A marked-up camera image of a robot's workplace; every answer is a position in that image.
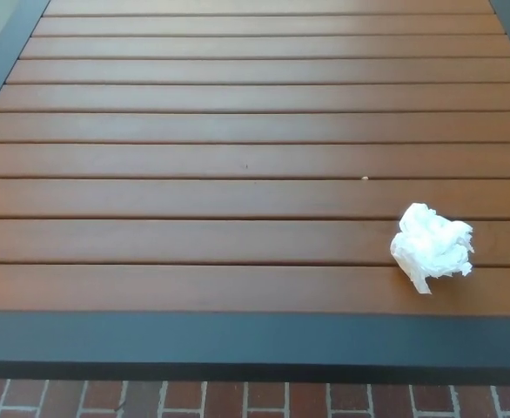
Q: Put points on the wooden slat table black frame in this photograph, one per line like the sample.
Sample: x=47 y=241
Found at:
x=237 y=339

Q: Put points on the white paper napkin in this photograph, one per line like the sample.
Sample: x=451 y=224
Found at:
x=427 y=243

